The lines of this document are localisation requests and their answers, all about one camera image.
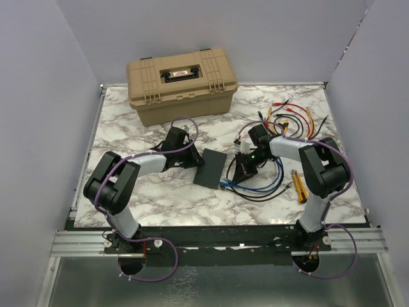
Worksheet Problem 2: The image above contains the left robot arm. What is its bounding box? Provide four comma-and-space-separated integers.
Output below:
83, 127, 205, 253

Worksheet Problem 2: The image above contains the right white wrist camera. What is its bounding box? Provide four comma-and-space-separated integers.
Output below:
233, 135, 251, 154

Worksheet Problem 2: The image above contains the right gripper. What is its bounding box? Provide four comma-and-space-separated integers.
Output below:
233, 149, 272, 185

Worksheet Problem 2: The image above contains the long red ethernet cable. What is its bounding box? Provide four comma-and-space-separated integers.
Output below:
271, 101, 317, 140

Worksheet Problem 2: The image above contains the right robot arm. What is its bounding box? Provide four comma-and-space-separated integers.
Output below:
233, 121, 353, 250

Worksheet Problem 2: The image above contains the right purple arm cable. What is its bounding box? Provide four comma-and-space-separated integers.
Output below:
238, 120, 359, 278

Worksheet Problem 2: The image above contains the black ethernet cable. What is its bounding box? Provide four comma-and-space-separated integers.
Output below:
266, 97, 306, 137
226, 158, 293, 202
257, 110, 330, 140

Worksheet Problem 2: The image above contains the tan plastic toolbox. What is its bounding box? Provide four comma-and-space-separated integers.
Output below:
126, 49, 238, 127

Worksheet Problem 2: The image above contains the yellow utility knife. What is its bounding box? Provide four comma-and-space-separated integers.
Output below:
291, 169, 308, 204

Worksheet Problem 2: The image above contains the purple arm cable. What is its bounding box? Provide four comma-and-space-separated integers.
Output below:
95, 116, 199, 282
238, 120, 359, 278

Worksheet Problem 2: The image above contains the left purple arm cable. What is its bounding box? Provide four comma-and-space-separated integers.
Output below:
95, 116, 199, 282

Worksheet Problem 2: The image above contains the yellow ethernet cable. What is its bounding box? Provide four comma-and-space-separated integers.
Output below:
267, 107, 316, 140

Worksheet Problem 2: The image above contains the black mounting base plate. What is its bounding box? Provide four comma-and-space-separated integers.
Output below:
64, 224, 369, 267

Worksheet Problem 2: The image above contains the dark grey network switch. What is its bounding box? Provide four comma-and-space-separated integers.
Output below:
193, 148, 227, 190

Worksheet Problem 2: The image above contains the aluminium front rail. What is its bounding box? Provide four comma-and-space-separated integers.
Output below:
50, 228, 388, 258

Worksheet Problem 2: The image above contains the short red ethernet cable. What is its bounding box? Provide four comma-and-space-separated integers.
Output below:
262, 105, 316, 140

